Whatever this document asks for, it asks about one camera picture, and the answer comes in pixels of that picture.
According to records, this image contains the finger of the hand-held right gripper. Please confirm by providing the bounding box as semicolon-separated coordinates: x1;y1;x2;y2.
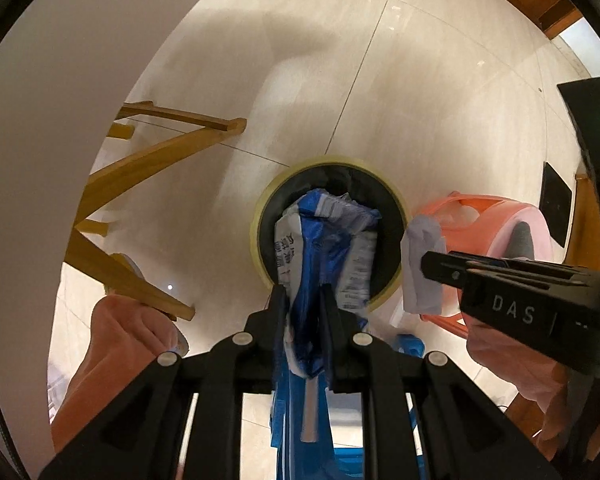
497;256;600;276
421;251;588;291

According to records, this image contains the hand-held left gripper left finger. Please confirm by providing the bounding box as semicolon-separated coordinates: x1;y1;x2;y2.
37;284;293;480

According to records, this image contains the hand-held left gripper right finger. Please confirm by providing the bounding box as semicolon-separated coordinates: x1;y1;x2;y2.
317;284;563;480

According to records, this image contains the white paper envelope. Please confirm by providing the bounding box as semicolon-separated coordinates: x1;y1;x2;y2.
400;216;448;315

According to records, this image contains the blue tissue packet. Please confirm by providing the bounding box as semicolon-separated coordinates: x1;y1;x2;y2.
270;189;382;480

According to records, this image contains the black trash bin yellow rim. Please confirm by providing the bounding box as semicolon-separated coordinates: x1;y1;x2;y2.
250;156;410;311

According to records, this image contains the person's right leg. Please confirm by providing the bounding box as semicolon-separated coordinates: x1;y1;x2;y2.
462;312;581;461

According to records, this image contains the person's leg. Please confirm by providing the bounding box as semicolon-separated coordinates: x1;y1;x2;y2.
462;312;581;461
50;294;191;456

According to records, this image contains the black flat panel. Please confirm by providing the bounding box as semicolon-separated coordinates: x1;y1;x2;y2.
542;161;573;248

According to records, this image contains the orange plastic stool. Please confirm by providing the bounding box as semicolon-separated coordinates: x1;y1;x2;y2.
412;191;553;341

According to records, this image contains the person's left leg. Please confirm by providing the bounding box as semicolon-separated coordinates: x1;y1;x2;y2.
50;294;191;456

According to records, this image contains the cartoon printed tablecloth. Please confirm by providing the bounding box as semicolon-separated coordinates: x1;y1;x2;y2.
0;0;241;471

